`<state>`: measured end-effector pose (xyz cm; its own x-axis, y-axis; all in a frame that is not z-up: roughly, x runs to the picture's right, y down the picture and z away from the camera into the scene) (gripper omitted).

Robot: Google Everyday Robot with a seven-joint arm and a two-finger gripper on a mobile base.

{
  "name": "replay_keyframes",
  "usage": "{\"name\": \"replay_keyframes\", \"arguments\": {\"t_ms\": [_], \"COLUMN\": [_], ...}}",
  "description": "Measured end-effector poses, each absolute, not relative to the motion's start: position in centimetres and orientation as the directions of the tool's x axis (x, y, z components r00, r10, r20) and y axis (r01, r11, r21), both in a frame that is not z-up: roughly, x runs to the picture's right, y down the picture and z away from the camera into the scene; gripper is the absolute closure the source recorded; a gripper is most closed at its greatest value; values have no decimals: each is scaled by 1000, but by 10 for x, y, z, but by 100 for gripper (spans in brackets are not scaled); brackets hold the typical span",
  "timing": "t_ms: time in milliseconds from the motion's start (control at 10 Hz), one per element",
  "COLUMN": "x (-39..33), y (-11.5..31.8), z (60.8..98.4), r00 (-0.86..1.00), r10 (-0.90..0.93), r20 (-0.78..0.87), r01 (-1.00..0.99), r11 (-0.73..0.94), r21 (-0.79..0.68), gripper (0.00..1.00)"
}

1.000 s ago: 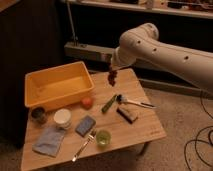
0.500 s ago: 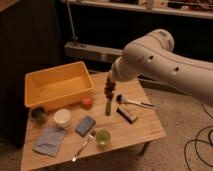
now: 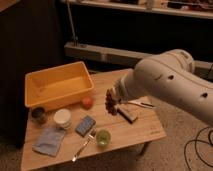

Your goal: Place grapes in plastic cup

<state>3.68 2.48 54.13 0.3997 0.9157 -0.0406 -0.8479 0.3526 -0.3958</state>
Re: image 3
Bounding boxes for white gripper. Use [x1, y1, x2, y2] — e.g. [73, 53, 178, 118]
[110, 80, 128, 103]

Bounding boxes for dark red grape bunch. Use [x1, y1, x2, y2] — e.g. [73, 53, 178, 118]
[105, 89, 117, 115]

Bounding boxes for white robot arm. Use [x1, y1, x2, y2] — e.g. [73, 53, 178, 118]
[110, 49, 213, 127]

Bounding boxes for green plastic cup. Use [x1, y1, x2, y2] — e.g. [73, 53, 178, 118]
[96, 129, 111, 147]

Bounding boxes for black dish brush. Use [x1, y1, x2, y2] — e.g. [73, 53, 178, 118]
[126, 101, 155, 109]

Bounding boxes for red apple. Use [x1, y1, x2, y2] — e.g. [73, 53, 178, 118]
[82, 97, 93, 109]

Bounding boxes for blue sponge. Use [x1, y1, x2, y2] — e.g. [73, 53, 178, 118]
[75, 116, 96, 137]

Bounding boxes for silver fork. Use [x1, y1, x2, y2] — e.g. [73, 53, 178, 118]
[72, 129, 97, 162]

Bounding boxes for white round container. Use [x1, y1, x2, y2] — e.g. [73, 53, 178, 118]
[53, 108, 71, 129]

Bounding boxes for metal lamp stand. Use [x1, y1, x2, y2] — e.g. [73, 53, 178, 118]
[66, 0, 78, 46]

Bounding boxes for yellow plastic bin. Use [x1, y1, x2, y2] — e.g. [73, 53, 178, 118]
[25, 61, 94, 111]

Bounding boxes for blue folded cloth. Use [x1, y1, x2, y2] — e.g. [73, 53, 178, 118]
[32, 126, 66, 157]

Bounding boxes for black floor cables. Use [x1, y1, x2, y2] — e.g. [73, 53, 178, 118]
[183, 125, 213, 171]

